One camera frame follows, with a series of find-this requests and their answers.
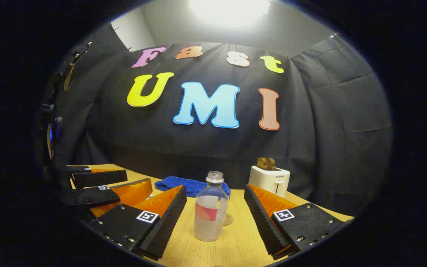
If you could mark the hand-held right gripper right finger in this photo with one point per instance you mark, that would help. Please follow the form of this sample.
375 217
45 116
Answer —
263 222

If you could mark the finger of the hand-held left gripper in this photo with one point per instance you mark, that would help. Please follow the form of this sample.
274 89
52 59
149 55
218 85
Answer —
95 196
98 178

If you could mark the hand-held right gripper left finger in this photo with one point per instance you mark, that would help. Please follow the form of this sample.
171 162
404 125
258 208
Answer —
165 222

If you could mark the round wooden coaster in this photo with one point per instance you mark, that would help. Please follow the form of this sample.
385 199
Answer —
229 219

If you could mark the clear plastic water bottle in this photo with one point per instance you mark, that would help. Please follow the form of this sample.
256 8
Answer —
209 222

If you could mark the blue towel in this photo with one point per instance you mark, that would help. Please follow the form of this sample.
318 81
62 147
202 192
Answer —
180 184

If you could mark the white toaster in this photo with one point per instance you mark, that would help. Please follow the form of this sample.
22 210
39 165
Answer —
269 180

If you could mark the brown bread slice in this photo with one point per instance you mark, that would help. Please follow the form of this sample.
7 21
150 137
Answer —
271 164
261 164

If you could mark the black backdrop cloth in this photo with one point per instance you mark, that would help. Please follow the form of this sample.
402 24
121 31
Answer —
206 148

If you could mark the long ceiling light panel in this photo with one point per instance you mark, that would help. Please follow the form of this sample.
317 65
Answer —
230 9

